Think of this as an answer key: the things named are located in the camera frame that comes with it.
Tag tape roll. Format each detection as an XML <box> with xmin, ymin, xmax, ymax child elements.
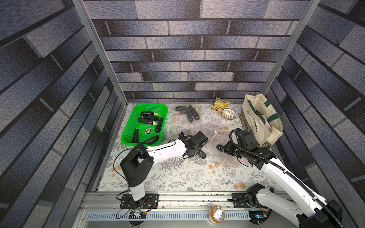
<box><xmin>208</xmin><ymin>205</ymin><xmax>225</xmax><ymax>224</ymax></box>

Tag aluminium frame post left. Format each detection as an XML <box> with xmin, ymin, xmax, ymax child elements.
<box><xmin>72</xmin><ymin>0</ymin><xmax>128</xmax><ymax>107</ymax></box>

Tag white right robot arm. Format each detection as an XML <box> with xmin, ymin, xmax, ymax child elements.
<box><xmin>216</xmin><ymin>128</ymin><xmax>343</xmax><ymax>228</ymax></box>

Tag green plastic basket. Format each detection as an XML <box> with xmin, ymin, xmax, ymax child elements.
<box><xmin>121</xmin><ymin>103</ymin><xmax>169</xmax><ymax>146</ymax></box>

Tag long eggplant centre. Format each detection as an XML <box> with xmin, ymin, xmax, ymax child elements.
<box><xmin>138</xmin><ymin>117</ymin><xmax>158</xmax><ymax>125</ymax></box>

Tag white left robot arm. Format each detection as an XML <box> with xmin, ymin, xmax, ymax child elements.
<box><xmin>120</xmin><ymin>131</ymin><xmax>209</xmax><ymax>202</ymax></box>

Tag long eggplant stem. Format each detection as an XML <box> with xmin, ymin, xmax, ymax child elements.
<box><xmin>186</xmin><ymin>107</ymin><xmax>194</xmax><ymax>123</ymax></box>

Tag aluminium frame post right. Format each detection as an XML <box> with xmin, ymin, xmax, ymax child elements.
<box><xmin>260</xmin><ymin>0</ymin><xmax>321</xmax><ymax>95</ymax></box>

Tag small eggplant at basket wall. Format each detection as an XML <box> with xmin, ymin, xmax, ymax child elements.
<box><xmin>132</xmin><ymin>128</ymin><xmax>139</xmax><ymax>143</ymax></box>

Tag yellow snack packet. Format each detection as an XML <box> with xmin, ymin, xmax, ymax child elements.
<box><xmin>210</xmin><ymin>97</ymin><xmax>230</xmax><ymax>113</ymax></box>

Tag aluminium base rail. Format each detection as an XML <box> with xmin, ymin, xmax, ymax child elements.
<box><xmin>74</xmin><ymin>191</ymin><xmax>311</xmax><ymax>228</ymax></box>

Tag large eggplant front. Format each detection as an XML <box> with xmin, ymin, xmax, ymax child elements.
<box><xmin>189</xmin><ymin>106</ymin><xmax>200</xmax><ymax>121</ymax></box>

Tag aluminium frame post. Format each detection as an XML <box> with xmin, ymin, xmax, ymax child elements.
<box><xmin>72</xmin><ymin>0</ymin><xmax>128</xmax><ymax>107</ymax></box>
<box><xmin>260</xmin><ymin>0</ymin><xmax>321</xmax><ymax>95</ymax></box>

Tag beige tote bag green handles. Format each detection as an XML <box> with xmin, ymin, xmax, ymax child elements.
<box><xmin>242</xmin><ymin>94</ymin><xmax>284</xmax><ymax>148</ymax></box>

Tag floral patterned table mat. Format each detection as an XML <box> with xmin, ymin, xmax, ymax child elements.
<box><xmin>98</xmin><ymin>102</ymin><xmax>289</xmax><ymax>192</ymax></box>

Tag clear pink-dotted zip-top bag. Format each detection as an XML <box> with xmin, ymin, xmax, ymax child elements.
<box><xmin>174</xmin><ymin>104</ymin><xmax>203</xmax><ymax>125</ymax></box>

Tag small patterned bowl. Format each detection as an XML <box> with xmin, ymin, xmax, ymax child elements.
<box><xmin>221</xmin><ymin>108</ymin><xmax>237</xmax><ymax>120</ymax></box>

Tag black corrugated cable conduit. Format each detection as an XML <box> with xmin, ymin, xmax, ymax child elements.
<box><xmin>229</xmin><ymin>128</ymin><xmax>346</xmax><ymax>228</ymax></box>

